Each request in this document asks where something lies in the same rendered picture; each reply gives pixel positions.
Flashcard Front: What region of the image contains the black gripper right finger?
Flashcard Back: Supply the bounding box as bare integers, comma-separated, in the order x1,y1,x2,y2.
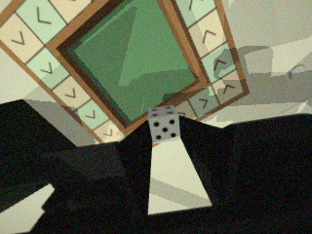
178,113,312,205

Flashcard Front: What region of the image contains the grey die with black pips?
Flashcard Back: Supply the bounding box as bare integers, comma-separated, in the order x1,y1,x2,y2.
148,105,180,144

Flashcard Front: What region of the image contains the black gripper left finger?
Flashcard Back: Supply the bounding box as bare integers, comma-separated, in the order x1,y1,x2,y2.
38,120,152,216

